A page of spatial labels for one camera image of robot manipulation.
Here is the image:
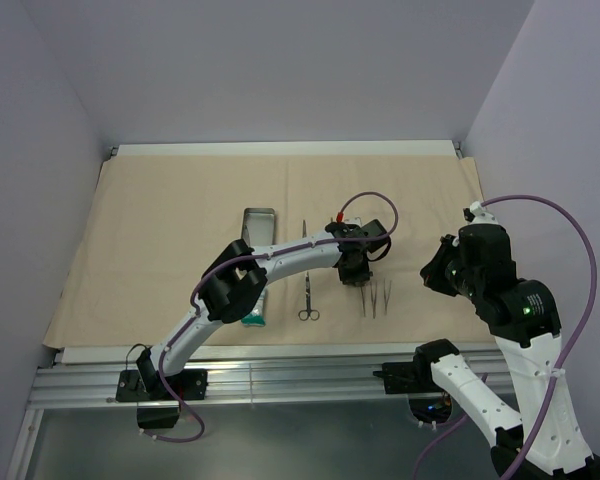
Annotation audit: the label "steel tweezers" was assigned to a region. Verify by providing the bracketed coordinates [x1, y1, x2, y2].
[369, 282, 378, 318]
[359, 285, 367, 318]
[383, 279, 392, 316]

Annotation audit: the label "metal instrument tray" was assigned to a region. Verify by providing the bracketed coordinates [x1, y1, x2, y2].
[241, 207, 276, 247]

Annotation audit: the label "beige cloth wrap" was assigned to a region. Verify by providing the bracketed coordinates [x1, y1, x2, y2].
[44, 155, 491, 348]

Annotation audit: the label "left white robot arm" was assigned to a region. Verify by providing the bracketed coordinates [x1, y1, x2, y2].
[136, 219, 394, 400]

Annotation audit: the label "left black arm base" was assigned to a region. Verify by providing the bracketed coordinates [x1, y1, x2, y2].
[115, 369, 208, 430]

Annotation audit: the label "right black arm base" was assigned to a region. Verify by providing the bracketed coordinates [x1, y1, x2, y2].
[373, 361, 443, 395]

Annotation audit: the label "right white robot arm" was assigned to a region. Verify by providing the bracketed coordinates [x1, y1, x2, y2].
[412, 224, 600, 479]

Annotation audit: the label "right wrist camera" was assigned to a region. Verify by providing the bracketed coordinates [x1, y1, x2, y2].
[463, 201, 499, 225]

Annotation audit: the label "aluminium mounting rail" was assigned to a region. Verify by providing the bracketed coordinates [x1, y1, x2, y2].
[26, 353, 412, 410]

